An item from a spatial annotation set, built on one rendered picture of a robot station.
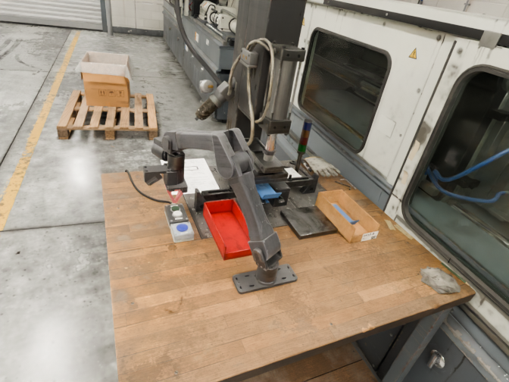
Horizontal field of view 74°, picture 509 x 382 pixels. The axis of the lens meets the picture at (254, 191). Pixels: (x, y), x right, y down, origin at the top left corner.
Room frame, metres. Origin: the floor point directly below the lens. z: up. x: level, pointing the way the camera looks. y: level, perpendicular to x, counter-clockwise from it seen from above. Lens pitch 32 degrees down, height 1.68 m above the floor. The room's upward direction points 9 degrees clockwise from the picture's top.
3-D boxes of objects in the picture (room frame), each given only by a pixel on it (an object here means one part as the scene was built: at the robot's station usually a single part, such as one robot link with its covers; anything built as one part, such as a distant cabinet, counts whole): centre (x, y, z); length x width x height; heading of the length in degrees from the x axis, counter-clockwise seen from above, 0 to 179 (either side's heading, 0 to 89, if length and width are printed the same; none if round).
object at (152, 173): (0.96, 0.33, 1.08); 0.11 x 0.07 x 0.06; 117
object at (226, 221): (0.94, 0.07, 0.93); 0.25 x 0.12 x 0.06; 28
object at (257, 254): (0.75, -0.07, 1.00); 0.09 x 0.06 x 0.06; 146
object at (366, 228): (1.14, -0.38, 0.93); 0.25 x 0.13 x 0.08; 28
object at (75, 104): (3.82, 1.86, 0.07); 1.20 x 1.00 x 0.14; 21
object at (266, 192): (1.14, -0.04, 1.00); 0.15 x 0.07 x 0.03; 28
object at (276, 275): (0.75, -0.08, 0.94); 0.20 x 0.07 x 0.08; 118
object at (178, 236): (0.89, 0.22, 0.90); 0.07 x 0.07 x 0.06; 28
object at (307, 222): (1.08, -0.23, 0.91); 0.17 x 0.16 x 0.02; 118
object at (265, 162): (1.23, 0.01, 1.14); 0.26 x 0.18 x 0.30; 28
